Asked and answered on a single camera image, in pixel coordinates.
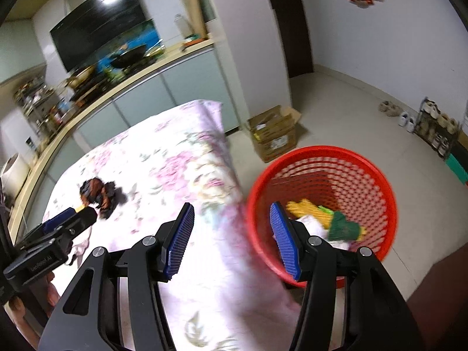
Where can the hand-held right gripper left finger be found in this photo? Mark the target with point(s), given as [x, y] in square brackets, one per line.
[179, 241]

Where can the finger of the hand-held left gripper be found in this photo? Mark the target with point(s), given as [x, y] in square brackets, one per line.
[86, 219]
[58, 219]

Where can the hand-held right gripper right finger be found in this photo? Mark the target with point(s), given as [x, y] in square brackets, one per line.
[287, 245]

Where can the yellow foam net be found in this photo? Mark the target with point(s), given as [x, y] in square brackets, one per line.
[81, 209]
[305, 208]

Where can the dark brown wrapper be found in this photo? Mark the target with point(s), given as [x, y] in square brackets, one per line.
[100, 193]

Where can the red plastic mesh basket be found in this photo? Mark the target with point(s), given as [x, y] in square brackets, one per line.
[261, 226]

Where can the white cloth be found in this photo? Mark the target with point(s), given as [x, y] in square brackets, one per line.
[314, 226]

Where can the green scouring sponge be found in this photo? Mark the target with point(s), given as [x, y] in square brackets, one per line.
[343, 226]

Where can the person's left hand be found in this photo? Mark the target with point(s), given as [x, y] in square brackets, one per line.
[17, 307]

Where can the white rice cooker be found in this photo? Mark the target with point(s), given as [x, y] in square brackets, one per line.
[14, 173]

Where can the pink floral blanket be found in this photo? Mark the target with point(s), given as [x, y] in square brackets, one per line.
[175, 161]

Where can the cardboard box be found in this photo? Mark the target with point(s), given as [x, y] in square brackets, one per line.
[278, 142]

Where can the metal kitchen rack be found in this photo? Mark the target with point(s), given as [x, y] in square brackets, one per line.
[40, 109]

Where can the black gas stove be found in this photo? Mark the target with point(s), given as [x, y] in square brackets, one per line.
[89, 89]

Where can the golden frying pan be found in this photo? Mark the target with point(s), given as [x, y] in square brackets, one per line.
[81, 76]

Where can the kitchen counter with cabinets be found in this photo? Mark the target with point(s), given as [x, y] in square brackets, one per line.
[190, 80]

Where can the black wok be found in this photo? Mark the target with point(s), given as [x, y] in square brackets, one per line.
[128, 57]

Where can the beige shoe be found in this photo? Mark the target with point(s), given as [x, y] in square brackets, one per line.
[394, 110]
[384, 106]

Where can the white shoe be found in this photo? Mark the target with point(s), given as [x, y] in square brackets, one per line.
[411, 124]
[403, 120]

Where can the metal shoe rack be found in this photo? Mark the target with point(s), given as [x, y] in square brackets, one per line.
[424, 124]

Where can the green box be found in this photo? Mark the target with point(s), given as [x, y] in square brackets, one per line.
[459, 166]

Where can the blue backsplash sticker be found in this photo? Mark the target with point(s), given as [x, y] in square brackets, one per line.
[142, 36]

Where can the row of shoes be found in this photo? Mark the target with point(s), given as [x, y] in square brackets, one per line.
[440, 126]

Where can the black range hood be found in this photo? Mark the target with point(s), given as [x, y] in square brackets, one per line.
[98, 25]

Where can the clear plastic bottle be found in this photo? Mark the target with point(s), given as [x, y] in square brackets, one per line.
[182, 25]

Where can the dark door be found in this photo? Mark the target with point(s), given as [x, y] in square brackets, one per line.
[289, 22]

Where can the wooden cutting board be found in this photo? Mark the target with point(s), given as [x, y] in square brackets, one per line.
[195, 11]

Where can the pale wall cabinet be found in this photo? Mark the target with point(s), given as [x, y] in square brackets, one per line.
[18, 51]

